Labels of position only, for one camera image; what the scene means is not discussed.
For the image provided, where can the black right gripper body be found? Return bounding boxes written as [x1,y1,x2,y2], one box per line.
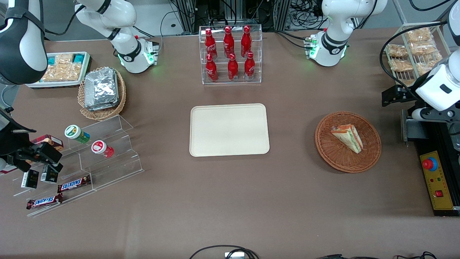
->
[0,108,37,169]

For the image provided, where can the triangle sandwich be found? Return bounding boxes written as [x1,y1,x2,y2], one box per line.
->
[330,124,364,154]

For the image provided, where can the white rectangular snack tray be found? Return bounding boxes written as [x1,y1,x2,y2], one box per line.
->
[25,51,92,89]

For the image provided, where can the oval light wicker basket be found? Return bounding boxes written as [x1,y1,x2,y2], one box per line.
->
[78,66,127,121]

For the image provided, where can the round brown wicker basket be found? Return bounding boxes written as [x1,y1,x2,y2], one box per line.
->
[315,111,382,174]

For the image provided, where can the beige plastic tray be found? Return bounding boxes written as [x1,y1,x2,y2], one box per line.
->
[189,103,270,158]

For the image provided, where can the dark red chocolate box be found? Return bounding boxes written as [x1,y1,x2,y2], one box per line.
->
[30,134,64,152]

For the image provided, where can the small black box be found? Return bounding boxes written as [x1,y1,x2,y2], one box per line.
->
[40,165,59,184]
[20,169,40,190]

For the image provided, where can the clear bag of crackers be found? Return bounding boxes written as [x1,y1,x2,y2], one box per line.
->
[410,41,438,57]
[388,58,414,73]
[386,44,409,58]
[405,28,433,44]
[415,53,445,75]

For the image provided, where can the green cup with white lid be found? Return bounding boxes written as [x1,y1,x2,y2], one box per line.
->
[64,124,91,144]

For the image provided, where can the brown Snickers bar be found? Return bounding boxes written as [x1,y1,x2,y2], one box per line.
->
[26,193,64,210]
[57,175,92,194]

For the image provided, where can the black yellow control box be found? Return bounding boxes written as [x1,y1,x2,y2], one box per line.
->
[413,108,460,217]

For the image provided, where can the red cup with white lid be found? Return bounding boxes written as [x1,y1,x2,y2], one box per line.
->
[91,140,115,159]

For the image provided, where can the clear acrylic stepped display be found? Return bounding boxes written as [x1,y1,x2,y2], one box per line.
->
[12,114,145,218]

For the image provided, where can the silver foil pouch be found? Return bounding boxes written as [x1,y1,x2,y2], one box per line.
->
[84,67,119,107]
[86,98,120,112]

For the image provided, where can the yellow control panel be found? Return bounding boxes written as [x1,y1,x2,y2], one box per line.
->
[419,150,454,211]

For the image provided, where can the red cola bottle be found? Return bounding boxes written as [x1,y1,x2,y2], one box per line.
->
[244,51,256,81]
[223,26,235,59]
[205,54,219,83]
[227,53,239,82]
[204,28,218,60]
[240,25,252,58]

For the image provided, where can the clear acrylic bottle rack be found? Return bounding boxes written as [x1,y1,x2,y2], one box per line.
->
[199,24,263,85]

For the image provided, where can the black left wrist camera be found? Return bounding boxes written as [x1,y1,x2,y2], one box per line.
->
[411,106,457,123]

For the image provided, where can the grey metal bracket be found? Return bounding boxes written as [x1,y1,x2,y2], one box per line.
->
[401,109,429,143]

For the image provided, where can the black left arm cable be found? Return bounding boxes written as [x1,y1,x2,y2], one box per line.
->
[379,19,449,102]

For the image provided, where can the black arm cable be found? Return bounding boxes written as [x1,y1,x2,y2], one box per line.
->
[42,4,86,36]
[379,19,449,102]

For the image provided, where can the white wire rack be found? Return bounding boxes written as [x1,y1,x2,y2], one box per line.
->
[386,21,454,87]

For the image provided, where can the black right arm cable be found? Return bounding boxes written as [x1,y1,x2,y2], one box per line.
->
[42,4,86,36]

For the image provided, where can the tangled black floor cables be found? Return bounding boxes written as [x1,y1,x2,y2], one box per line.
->
[287,0,326,30]

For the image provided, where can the black base power cable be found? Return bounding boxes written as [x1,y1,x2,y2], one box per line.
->
[262,30,310,49]

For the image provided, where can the black cable bundle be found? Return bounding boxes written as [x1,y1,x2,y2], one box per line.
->
[316,251,438,259]

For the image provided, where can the aluminium frame rack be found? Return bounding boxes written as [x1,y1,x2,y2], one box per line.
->
[172,0,292,33]

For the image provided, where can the black looped cable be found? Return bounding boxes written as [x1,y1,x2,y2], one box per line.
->
[189,245,260,259]

